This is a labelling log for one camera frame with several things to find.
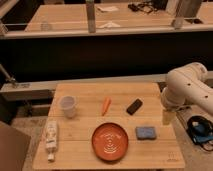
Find black rectangular remote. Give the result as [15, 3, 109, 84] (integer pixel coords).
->
[126, 99, 143, 115]

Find orange carrot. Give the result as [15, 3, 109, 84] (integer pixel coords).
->
[101, 97, 111, 116]

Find white paper sheet far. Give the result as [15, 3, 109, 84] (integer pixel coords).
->
[97, 6, 119, 12]

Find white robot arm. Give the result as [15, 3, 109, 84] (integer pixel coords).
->
[161, 62, 213, 125]

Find metal post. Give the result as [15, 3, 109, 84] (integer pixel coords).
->
[172, 0, 203, 29]
[86, 0, 96, 33]

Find black cables on table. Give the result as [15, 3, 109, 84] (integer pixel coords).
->
[127, 0, 163, 14]

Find blue sponge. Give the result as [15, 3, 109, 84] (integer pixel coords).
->
[135, 127, 157, 140]

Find right metal post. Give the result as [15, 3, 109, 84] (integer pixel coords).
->
[172, 0, 203, 29]

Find left metal post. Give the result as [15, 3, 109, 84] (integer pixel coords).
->
[86, 0, 96, 33]

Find brown cardboard box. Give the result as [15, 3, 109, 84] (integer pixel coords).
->
[0, 121, 30, 171]

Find white squeeze bottle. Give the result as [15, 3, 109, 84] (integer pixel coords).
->
[45, 121, 58, 162]

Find white paper on table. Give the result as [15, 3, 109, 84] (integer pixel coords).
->
[99, 21, 121, 29]

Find white ceramic cup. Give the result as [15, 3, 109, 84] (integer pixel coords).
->
[59, 96, 76, 118]

